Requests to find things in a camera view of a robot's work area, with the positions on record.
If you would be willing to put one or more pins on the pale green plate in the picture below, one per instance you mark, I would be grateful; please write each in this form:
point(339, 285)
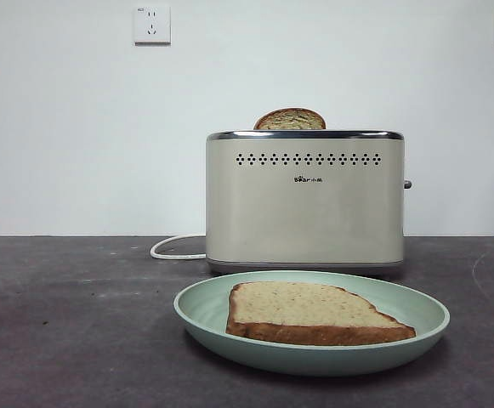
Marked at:
point(314, 361)

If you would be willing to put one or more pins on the square bread slice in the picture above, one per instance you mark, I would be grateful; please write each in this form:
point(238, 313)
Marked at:
point(306, 310)

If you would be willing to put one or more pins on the white wall socket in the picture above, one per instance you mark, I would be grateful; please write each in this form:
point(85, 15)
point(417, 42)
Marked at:
point(152, 25)

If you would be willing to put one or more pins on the round-topped bread slice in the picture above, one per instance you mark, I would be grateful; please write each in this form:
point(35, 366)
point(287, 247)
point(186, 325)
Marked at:
point(289, 120)

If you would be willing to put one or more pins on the cream toaster with chrome rim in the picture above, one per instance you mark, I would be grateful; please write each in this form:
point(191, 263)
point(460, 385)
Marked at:
point(306, 212)

